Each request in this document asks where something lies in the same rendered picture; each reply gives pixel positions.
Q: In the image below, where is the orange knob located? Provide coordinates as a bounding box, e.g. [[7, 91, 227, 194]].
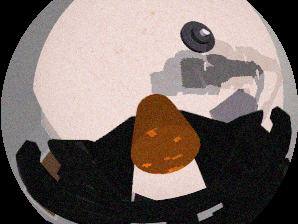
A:
[[130, 93, 201, 175]]

